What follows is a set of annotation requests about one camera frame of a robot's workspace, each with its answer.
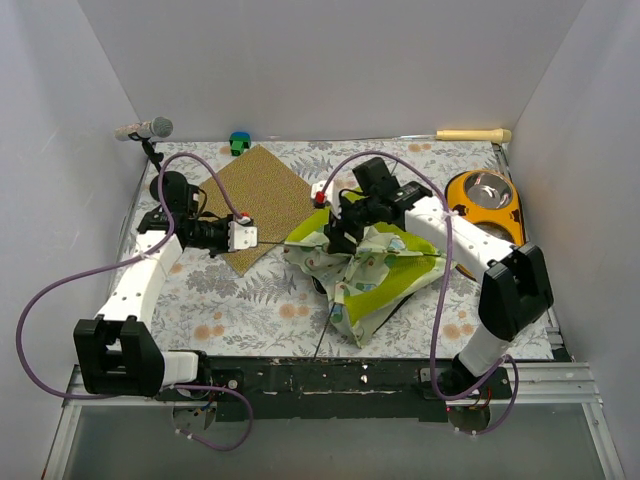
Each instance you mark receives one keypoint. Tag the grey head microphone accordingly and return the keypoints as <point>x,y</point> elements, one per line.
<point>159,127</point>

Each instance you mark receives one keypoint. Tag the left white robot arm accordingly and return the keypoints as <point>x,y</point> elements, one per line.
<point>116,351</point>

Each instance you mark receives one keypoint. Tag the aluminium frame rail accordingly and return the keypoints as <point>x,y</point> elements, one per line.
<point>548,382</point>

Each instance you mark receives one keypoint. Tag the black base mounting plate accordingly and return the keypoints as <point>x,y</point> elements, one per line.
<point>327,388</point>

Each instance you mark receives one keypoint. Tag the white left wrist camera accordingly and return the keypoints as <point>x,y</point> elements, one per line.
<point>242,234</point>

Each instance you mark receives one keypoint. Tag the steel bowl in stand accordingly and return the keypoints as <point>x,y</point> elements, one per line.
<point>488,190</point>

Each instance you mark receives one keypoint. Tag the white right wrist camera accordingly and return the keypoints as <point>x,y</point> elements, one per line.
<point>323,194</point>

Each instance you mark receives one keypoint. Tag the floral patterned tablecloth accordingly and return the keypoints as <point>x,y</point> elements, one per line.
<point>274,310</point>

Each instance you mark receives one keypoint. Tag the green and blue toy block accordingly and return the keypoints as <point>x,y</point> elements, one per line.
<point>239,142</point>

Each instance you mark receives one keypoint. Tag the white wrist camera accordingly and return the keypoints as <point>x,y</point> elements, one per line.
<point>323,194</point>
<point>242,234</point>

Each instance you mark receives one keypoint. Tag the yellow double pet bowl stand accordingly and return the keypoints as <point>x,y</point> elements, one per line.
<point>506,223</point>

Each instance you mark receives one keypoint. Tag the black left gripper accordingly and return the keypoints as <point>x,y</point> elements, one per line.
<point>220,236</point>

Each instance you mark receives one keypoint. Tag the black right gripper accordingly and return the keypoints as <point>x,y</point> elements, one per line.
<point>335,235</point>

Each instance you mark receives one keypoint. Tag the green avocado print pet tent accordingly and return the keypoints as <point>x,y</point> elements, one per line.
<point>365,287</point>

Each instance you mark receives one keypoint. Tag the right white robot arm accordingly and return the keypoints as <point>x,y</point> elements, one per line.
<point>514,284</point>

